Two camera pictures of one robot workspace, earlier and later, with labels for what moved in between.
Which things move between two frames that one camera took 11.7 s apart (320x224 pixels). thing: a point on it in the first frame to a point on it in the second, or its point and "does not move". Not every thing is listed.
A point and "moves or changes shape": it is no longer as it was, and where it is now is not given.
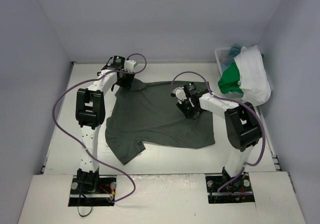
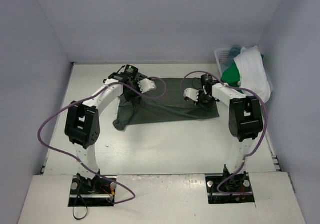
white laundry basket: [220, 53] does not move
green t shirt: [229, 82] does not move
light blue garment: [234, 51] does not move
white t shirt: [253, 80] does not move
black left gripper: [125, 81] to [130, 93]
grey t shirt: [148, 113] moves or changes shape
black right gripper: [189, 109] to [205, 98]
